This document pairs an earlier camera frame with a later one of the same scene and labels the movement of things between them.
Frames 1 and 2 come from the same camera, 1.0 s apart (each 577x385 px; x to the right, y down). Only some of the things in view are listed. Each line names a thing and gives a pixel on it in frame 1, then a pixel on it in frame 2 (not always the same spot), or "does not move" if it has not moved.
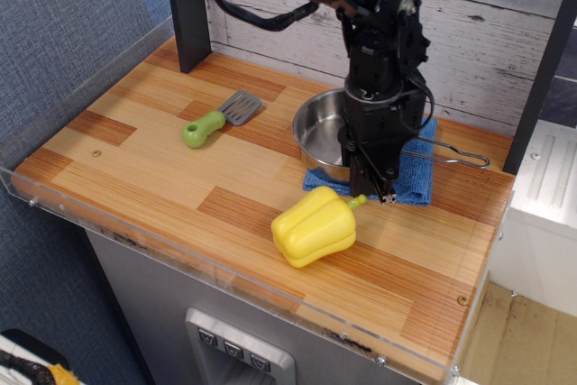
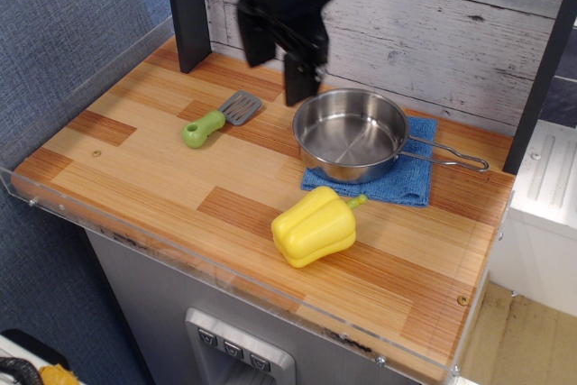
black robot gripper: [379, 126] to [281, 3]
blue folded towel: [415, 178] does not move
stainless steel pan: [317, 123] does not move
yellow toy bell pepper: [314, 224] does not move
